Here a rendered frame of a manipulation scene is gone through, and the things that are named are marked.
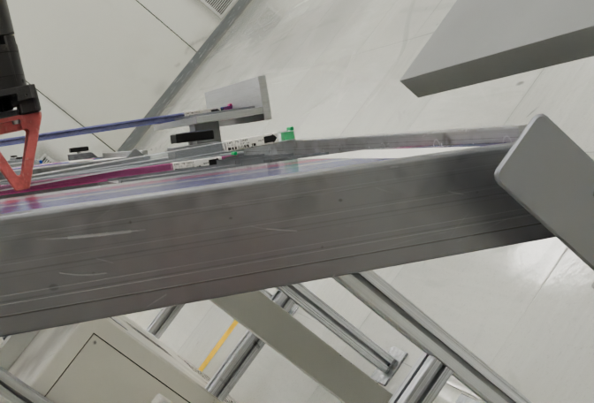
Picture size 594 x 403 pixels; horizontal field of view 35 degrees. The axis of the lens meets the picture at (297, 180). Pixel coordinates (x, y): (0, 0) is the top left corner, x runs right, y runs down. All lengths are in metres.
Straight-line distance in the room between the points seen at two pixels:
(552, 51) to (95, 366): 1.25
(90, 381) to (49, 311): 1.51
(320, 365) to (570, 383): 0.43
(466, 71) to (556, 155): 0.68
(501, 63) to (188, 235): 0.71
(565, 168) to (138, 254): 0.25
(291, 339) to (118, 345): 0.55
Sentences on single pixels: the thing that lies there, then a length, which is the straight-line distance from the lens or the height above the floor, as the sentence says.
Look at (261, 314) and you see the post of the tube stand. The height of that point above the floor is 0.49.
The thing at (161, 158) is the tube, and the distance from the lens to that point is 1.00.
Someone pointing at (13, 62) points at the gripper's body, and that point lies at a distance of 0.98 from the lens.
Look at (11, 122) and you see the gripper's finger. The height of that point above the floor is 0.98.
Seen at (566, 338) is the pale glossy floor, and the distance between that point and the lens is 1.77.
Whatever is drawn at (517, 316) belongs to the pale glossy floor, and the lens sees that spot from 1.92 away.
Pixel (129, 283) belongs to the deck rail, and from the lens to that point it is 0.51.
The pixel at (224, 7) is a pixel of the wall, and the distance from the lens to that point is 8.98.
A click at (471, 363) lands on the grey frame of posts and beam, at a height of 0.26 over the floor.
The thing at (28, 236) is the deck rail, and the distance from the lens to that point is 0.51.
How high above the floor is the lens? 0.98
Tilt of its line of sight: 15 degrees down
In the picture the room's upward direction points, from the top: 50 degrees counter-clockwise
